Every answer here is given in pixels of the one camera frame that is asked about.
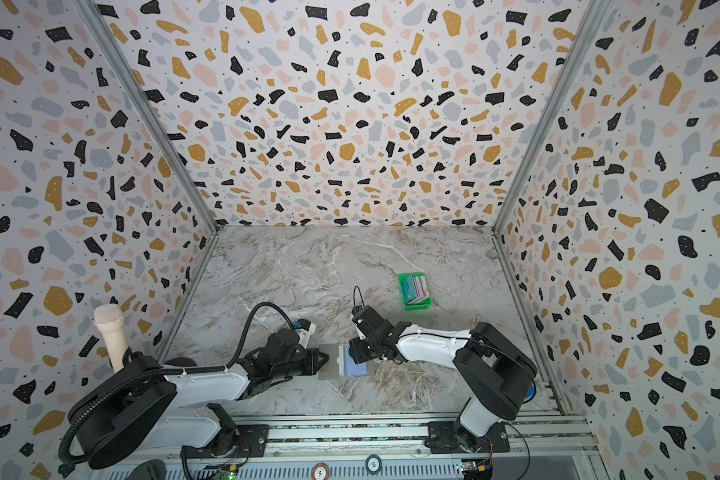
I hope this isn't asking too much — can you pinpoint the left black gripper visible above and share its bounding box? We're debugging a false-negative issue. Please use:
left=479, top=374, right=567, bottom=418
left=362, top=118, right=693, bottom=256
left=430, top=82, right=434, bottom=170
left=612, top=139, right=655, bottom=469
left=275, top=347, right=334, bottom=381

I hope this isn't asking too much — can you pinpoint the blue credit card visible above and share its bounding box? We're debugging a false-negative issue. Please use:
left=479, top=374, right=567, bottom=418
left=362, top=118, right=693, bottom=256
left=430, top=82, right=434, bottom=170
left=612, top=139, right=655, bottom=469
left=340, top=347, right=368, bottom=378

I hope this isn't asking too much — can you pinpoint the grey card holder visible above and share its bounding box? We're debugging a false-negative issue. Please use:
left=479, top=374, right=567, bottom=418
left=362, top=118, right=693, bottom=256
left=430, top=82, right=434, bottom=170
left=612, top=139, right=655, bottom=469
left=318, top=343, right=372, bottom=380

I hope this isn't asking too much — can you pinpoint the green card tray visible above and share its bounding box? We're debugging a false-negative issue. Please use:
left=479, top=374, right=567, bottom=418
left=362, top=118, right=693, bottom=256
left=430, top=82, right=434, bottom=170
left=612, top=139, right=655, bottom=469
left=398, top=273, right=433, bottom=311

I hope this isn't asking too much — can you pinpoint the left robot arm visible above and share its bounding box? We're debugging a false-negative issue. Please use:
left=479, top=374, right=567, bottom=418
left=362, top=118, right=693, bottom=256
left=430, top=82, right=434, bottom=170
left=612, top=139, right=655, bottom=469
left=58, top=325, right=330, bottom=469

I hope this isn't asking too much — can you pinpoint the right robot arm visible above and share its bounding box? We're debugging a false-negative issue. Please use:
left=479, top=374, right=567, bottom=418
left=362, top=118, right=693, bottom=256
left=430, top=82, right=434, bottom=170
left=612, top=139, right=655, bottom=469
left=349, top=306, right=538, bottom=441

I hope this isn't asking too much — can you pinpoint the cards stack in tray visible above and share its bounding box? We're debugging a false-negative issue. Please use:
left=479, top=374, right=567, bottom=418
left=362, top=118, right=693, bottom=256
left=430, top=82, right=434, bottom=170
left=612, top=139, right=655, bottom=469
left=406, top=275, right=429, bottom=304

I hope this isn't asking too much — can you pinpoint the red round marker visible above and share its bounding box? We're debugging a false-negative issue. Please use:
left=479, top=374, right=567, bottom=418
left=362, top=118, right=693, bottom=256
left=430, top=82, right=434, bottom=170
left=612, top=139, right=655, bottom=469
left=310, top=463, right=330, bottom=480

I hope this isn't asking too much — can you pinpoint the green round marker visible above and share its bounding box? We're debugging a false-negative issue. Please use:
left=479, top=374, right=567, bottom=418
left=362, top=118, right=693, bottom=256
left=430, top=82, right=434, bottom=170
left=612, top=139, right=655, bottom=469
left=365, top=454, right=382, bottom=475

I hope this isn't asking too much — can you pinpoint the beige microphone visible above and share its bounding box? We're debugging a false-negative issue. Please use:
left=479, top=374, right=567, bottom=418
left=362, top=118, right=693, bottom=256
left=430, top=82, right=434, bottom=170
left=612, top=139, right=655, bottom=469
left=93, top=304, right=128, bottom=372

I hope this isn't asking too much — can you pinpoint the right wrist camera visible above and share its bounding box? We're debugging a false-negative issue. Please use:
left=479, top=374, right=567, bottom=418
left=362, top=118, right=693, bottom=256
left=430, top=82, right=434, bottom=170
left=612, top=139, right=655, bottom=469
left=351, top=306, right=373, bottom=338

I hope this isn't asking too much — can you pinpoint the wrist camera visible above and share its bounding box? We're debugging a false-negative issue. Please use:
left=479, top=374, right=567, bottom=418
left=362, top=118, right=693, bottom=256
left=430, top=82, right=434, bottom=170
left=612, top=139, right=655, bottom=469
left=294, top=319, right=316, bottom=348
left=351, top=306, right=373, bottom=338

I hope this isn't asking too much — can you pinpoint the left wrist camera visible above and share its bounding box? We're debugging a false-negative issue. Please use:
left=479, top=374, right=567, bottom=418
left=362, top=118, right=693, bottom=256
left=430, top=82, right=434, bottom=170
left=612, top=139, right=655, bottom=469
left=294, top=319, right=316, bottom=348

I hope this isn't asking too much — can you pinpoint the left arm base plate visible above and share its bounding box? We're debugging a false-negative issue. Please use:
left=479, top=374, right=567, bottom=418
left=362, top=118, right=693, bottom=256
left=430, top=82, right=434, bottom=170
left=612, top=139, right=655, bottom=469
left=184, top=424, right=270, bottom=461

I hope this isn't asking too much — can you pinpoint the aluminium mounting rail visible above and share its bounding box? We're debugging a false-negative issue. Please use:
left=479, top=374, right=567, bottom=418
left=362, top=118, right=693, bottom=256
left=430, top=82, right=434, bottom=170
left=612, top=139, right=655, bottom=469
left=80, top=411, right=609, bottom=479

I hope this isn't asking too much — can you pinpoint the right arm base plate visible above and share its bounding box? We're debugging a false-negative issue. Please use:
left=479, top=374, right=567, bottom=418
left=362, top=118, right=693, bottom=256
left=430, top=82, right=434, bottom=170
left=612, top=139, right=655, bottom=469
left=424, top=421, right=510, bottom=454

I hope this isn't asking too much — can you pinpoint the black corrugated cable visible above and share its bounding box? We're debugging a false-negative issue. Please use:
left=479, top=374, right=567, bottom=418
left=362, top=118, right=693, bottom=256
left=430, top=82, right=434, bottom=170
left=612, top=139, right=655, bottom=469
left=57, top=301, right=298, bottom=475

